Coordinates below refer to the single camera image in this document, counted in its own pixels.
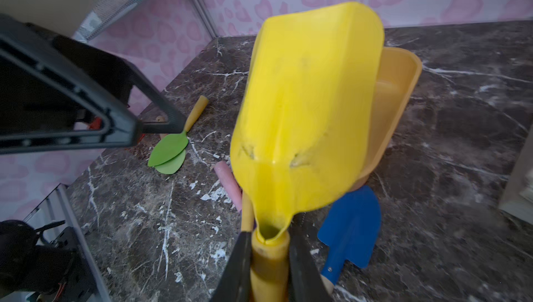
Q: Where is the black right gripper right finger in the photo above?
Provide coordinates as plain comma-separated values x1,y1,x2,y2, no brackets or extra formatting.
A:
289,224,333,301

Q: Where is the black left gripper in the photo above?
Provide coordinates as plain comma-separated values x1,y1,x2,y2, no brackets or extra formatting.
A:
1,15,187,154

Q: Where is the yellow plastic shovel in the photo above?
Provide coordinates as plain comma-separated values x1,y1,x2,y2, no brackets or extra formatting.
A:
230,2,384,301

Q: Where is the yellow plastic storage box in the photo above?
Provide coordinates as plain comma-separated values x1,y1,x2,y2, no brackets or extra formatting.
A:
350,47,422,191

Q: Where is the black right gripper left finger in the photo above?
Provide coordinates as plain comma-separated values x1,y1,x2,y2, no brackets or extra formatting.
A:
210,232,252,302

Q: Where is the blue shovel wooden handle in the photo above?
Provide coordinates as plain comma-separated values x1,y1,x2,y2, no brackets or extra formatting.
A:
318,185,382,294

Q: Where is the purple shovel pink handle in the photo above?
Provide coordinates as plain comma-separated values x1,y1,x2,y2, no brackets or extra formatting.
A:
214,162,242,212

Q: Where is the green shovel pair left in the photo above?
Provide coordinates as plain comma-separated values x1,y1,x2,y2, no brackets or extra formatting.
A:
148,96,209,175

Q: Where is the blue Macmillan paperback book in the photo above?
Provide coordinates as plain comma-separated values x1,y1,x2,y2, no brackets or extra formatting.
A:
498,128,533,224

